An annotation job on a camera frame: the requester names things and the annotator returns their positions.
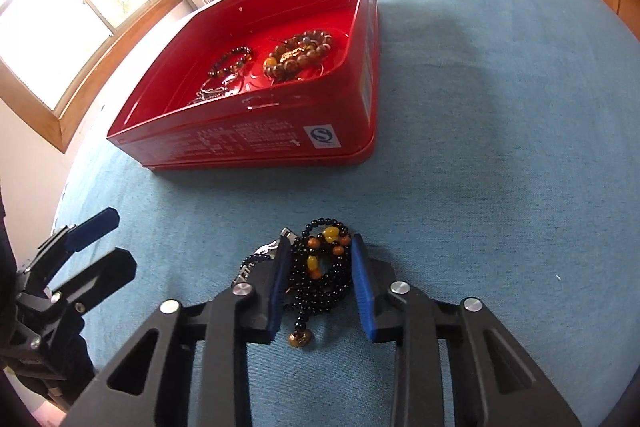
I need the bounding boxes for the black bead necklace amber beads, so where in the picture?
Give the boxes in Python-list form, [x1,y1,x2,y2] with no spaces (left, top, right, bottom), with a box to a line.
[240,217,353,350]

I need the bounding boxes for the red tin box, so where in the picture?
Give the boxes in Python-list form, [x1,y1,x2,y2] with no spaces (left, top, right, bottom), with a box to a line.
[106,0,379,170]

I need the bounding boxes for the person's left forearm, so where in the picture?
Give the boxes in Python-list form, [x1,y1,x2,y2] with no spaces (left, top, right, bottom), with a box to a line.
[32,399,76,427]

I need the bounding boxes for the silver metal wristwatch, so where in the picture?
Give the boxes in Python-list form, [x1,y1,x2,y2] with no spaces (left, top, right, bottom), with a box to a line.
[232,227,291,288]

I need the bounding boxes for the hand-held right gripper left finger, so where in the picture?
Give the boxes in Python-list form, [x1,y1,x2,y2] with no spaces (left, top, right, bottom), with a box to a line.
[60,234,293,427]

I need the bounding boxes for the blue tablecloth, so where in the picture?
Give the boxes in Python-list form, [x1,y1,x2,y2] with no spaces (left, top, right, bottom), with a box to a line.
[52,0,640,427]

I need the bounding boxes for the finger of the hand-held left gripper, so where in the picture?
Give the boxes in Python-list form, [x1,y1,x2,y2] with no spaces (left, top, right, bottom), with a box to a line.
[17,208,121,293]
[47,248,138,319]

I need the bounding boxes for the multicolour bead bracelet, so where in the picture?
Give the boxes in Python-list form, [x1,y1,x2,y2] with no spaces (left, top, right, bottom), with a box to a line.
[209,46,253,78]

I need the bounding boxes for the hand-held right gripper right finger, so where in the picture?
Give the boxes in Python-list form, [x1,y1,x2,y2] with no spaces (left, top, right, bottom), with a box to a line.
[350,233,583,427]

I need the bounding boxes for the wooden framed window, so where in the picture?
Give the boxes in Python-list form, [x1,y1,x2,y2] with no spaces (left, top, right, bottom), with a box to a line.
[0,0,183,152]

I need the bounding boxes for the brown wooden bead bracelet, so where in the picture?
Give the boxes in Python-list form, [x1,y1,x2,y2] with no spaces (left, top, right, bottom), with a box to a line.
[262,29,334,84]

